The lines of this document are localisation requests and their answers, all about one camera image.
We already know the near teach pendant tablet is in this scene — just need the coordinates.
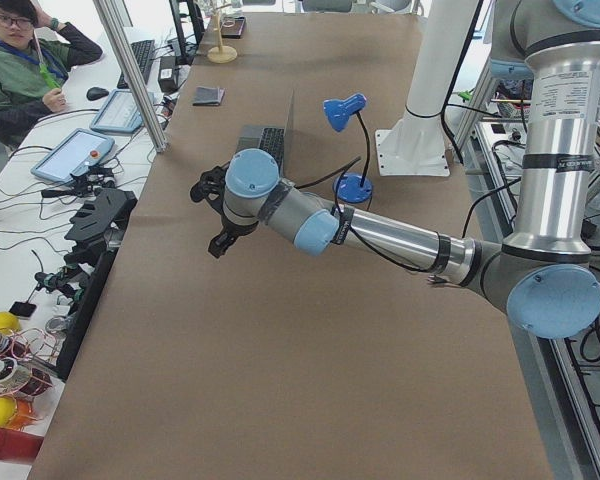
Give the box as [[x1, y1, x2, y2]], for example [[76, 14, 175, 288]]
[[30, 128, 114, 183]]

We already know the far teach pendant tablet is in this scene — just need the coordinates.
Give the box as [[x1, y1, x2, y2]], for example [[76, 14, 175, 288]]
[[90, 89, 143, 135]]

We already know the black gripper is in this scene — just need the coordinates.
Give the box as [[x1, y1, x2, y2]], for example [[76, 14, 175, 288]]
[[190, 163, 257, 258]]

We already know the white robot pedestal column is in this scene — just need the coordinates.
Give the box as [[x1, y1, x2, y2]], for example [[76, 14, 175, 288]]
[[376, 0, 482, 177]]

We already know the black computer keyboard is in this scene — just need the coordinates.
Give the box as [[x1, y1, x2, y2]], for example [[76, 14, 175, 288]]
[[130, 39, 155, 84]]

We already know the seated person green shirt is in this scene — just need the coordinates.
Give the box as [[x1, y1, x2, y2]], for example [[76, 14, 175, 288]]
[[0, 1, 102, 149]]

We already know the wooden mug tree stand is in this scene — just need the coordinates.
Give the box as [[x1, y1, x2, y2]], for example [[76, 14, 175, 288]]
[[198, 0, 243, 64]]

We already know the teach pendant tablet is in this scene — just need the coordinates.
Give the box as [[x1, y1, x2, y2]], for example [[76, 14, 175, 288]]
[[90, 89, 143, 135], [30, 128, 114, 183]]

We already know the aluminium frame post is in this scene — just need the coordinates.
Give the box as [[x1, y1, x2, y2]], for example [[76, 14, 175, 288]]
[[93, 0, 167, 153]]

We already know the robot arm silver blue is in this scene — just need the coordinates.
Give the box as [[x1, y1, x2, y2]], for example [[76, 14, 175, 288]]
[[190, 1, 600, 339]]

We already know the black computer mouse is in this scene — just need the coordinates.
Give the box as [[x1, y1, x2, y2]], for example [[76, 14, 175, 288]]
[[86, 87, 109, 101]]

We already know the red cylinder cup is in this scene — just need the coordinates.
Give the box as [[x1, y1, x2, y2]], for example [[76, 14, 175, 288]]
[[0, 428, 44, 465]]

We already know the yellow ball upper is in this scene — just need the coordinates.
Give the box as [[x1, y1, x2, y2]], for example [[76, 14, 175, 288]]
[[0, 311, 21, 334]]

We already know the folded grey purple cloth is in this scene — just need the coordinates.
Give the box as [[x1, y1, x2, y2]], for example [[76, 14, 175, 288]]
[[192, 86, 225, 106]]

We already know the grey laptop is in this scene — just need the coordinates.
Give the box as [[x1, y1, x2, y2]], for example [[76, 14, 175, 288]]
[[235, 90, 295, 176]]

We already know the black power adapter box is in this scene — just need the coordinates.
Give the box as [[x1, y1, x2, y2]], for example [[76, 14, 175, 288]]
[[158, 55, 179, 93]]

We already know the blue desk lamp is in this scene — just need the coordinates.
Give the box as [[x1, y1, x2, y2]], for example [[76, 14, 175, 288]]
[[323, 92, 373, 204]]

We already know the copper wire basket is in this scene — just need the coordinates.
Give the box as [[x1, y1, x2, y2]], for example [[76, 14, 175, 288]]
[[0, 329, 58, 398]]

